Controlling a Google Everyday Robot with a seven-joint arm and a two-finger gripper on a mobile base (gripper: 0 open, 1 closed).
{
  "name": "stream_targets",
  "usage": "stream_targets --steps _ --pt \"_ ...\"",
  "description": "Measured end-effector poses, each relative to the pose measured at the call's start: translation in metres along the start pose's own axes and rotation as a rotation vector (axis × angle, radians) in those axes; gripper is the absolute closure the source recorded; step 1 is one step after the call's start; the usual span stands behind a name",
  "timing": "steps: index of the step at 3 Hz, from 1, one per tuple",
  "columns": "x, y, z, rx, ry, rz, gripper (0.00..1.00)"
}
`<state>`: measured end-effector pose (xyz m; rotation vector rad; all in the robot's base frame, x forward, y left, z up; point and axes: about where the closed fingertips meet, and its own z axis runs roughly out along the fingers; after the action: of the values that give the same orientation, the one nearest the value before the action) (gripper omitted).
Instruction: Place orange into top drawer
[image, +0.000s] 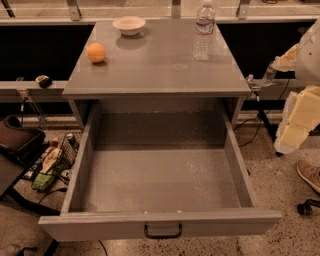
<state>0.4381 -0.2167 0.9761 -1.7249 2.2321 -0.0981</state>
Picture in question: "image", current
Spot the black chair caster wheel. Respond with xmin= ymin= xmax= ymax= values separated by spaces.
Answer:
xmin=297 ymin=199 xmax=320 ymax=216

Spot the orange fruit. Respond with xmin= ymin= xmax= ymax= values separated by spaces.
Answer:
xmin=86 ymin=42 xmax=106 ymax=63

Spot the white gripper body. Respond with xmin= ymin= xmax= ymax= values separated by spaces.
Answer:
xmin=295 ymin=19 xmax=320 ymax=86

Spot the black yellow tape measure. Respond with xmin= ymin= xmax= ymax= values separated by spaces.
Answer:
xmin=35 ymin=75 xmax=52 ymax=89

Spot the brown shoe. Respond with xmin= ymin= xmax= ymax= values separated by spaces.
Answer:
xmin=297 ymin=160 xmax=320 ymax=193

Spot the green snack bag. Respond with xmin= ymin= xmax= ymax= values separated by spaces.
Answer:
xmin=31 ymin=173 xmax=55 ymax=191

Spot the grey cabinet with top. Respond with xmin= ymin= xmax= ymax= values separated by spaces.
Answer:
xmin=63 ymin=19 xmax=249 ymax=123

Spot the black drawer handle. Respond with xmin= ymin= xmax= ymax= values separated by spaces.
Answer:
xmin=144 ymin=224 xmax=183 ymax=240

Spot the large clear water bottle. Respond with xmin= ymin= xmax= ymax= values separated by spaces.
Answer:
xmin=193 ymin=0 xmax=215 ymax=61

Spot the black floor cable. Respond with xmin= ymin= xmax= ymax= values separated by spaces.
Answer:
xmin=233 ymin=78 xmax=292 ymax=148

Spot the wire basket with snacks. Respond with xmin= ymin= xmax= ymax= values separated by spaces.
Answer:
xmin=41 ymin=132 xmax=79 ymax=174

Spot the white ceramic bowl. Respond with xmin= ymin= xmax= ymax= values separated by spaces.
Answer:
xmin=112 ymin=16 xmax=146 ymax=36

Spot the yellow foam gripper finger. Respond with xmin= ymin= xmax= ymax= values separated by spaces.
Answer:
xmin=272 ymin=44 xmax=298 ymax=72
xmin=274 ymin=86 xmax=320 ymax=154

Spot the open grey top drawer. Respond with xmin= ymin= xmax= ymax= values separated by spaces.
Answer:
xmin=39 ymin=106 xmax=281 ymax=242

